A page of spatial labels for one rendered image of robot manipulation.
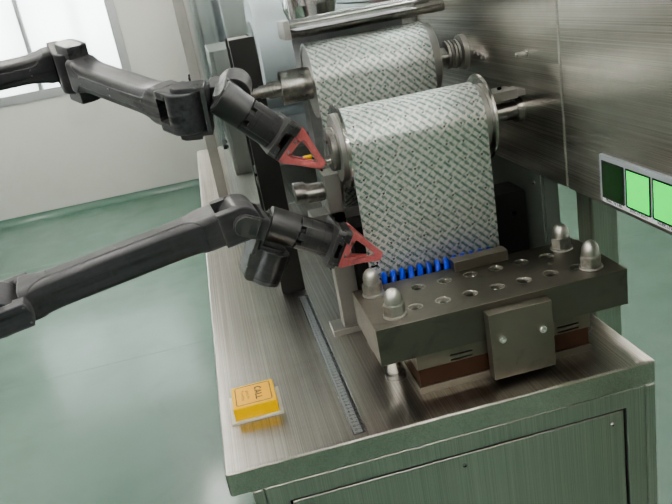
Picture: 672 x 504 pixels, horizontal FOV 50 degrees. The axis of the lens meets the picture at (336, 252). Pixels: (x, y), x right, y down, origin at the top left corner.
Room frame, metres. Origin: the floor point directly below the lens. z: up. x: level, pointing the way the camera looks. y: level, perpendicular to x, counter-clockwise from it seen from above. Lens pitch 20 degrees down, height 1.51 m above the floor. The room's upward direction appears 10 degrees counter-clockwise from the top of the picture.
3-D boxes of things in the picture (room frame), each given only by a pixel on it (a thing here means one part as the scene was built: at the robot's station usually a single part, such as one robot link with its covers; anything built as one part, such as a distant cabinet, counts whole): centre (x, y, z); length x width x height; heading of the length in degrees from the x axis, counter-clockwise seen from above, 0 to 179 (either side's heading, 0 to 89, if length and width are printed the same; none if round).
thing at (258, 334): (2.15, 0.05, 0.88); 2.52 x 0.66 x 0.04; 8
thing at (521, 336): (0.96, -0.25, 0.96); 0.10 x 0.03 x 0.11; 98
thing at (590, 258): (1.03, -0.39, 1.05); 0.04 x 0.04 x 0.04
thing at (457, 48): (1.50, -0.29, 1.33); 0.07 x 0.07 x 0.07; 8
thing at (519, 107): (1.25, -0.33, 1.25); 0.07 x 0.04 x 0.04; 98
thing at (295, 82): (1.45, 0.02, 1.33); 0.06 x 0.06 x 0.06; 8
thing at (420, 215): (1.17, -0.17, 1.11); 0.23 x 0.01 x 0.18; 98
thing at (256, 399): (1.02, 0.17, 0.91); 0.07 x 0.07 x 0.02; 8
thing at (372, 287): (1.08, -0.05, 1.05); 0.04 x 0.04 x 0.04
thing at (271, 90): (1.45, 0.08, 1.33); 0.06 x 0.03 x 0.03; 98
